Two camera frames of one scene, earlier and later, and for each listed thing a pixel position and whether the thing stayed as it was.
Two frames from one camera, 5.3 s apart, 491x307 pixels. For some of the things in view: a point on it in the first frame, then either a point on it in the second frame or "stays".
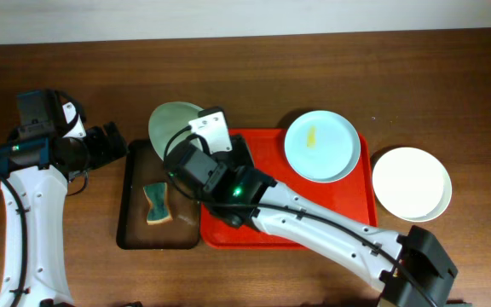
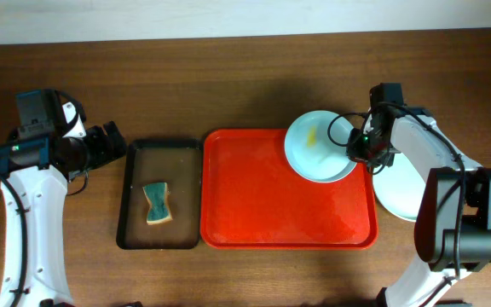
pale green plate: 167,120 to 399,188
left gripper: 101,145 stays
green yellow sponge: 157,194 stays
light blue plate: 321,147 stays
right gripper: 240,152 to 357,146
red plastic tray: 353,198 stays
